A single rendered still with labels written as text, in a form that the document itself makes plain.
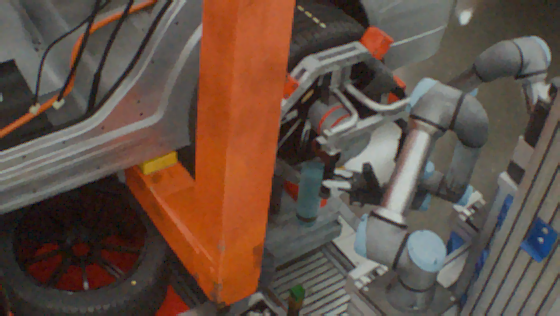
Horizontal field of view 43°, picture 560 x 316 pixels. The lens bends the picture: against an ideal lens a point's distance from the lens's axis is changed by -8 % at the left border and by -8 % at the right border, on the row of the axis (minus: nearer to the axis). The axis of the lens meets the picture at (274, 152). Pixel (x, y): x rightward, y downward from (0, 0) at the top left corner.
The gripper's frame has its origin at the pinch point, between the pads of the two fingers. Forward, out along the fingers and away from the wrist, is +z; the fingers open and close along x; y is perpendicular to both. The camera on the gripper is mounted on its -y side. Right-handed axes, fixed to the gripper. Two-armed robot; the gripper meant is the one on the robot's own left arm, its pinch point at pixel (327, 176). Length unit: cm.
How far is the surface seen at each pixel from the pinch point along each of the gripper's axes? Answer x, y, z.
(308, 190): 7.7, 15.4, 5.6
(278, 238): 23, 60, 14
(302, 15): 39, -35, 19
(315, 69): 18.4, -28.1, 10.4
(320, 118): 21.9, -5.5, 6.3
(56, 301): -52, 33, 80
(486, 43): 241, 83, -87
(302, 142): 32.4, 16.1, 11.7
